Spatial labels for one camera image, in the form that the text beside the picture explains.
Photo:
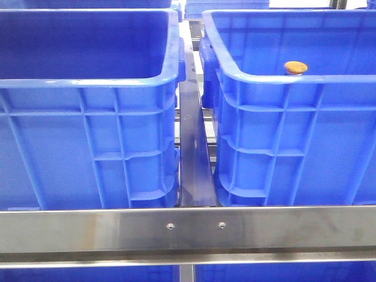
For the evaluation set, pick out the left blue plastic crate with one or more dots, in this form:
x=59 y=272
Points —
x=88 y=100

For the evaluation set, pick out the steel centre divider bar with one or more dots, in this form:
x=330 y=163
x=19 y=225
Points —
x=196 y=181

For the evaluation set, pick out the lower left blue crate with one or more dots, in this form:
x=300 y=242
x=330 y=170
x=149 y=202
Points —
x=133 y=273

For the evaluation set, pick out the blue crate far left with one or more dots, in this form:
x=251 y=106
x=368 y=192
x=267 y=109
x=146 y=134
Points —
x=91 y=4

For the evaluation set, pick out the distant tall blue crate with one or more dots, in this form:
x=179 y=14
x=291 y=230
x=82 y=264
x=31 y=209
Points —
x=194 y=9

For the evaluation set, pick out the lower right blue crate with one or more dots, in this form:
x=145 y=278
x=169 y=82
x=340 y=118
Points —
x=323 y=271

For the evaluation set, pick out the steel front shelf rail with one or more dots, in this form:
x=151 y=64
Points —
x=132 y=237

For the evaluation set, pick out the yellow mushroom push button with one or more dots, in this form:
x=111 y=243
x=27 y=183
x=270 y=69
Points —
x=295 y=68

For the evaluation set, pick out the large blue plastic crate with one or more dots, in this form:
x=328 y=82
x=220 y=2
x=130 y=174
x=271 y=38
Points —
x=285 y=140

